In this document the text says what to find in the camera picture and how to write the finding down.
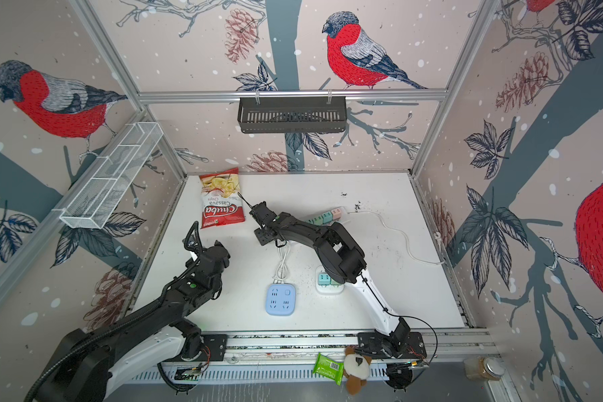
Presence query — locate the white mesh wall basket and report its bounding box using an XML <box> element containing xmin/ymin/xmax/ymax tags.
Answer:
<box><xmin>60</xmin><ymin>122</ymin><xmax>163</xmax><ymax>229</ymax></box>

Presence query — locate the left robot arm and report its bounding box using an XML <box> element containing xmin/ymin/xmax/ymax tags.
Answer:
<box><xmin>24</xmin><ymin>223</ymin><xmax>230</xmax><ymax>401</ymax></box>

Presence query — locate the black wire basket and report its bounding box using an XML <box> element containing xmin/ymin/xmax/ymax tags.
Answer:
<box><xmin>237</xmin><ymin>96</ymin><xmax>348</xmax><ymax>134</ymax></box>

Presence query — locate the red white cassava chips bag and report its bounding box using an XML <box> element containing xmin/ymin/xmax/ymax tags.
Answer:
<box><xmin>199</xmin><ymin>167</ymin><xmax>246</xmax><ymax>229</ymax></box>

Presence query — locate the white power cable blue cube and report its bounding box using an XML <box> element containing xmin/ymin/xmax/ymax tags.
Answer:
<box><xmin>273</xmin><ymin>244</ymin><xmax>291</xmax><ymax>284</ymax></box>

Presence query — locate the white cube power socket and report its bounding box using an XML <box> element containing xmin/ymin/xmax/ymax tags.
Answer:
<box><xmin>314</xmin><ymin>266</ymin><xmax>344</xmax><ymax>296</ymax></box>

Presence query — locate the green wipes packet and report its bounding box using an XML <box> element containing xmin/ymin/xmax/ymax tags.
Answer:
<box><xmin>313</xmin><ymin>353</ymin><xmax>343</xmax><ymax>385</ymax></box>

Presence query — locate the brown white plush toy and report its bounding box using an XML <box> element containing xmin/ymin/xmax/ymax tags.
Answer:
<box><xmin>343</xmin><ymin>346</ymin><xmax>372</xmax><ymax>395</ymax></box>

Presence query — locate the white multicolour power strip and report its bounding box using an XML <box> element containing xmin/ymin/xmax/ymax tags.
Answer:
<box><xmin>306</xmin><ymin>207</ymin><xmax>348</xmax><ymax>226</ymax></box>

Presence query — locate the glass jar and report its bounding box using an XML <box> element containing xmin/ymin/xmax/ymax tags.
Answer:
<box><xmin>464</xmin><ymin>357</ymin><xmax>506</xmax><ymax>381</ymax></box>

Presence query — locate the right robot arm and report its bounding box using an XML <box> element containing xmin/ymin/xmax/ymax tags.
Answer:
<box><xmin>250</xmin><ymin>202</ymin><xmax>437</xmax><ymax>364</ymax></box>

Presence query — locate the blue cube power socket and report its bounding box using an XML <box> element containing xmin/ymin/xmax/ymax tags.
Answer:
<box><xmin>265</xmin><ymin>283</ymin><xmax>296</xmax><ymax>317</ymax></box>

